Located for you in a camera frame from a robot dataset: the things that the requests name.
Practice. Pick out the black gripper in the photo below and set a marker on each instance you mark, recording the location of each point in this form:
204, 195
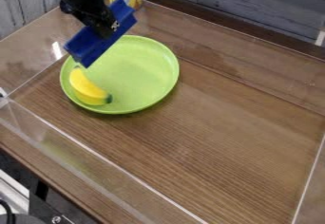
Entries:
94, 14

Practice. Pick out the blue cross-shaped block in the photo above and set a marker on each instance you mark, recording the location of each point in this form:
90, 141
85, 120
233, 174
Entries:
88, 46

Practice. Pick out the green plastic plate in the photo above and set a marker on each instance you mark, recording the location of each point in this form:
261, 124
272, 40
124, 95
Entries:
137, 71

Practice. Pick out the yellow toy banana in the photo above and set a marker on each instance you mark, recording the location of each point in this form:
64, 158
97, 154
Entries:
86, 90

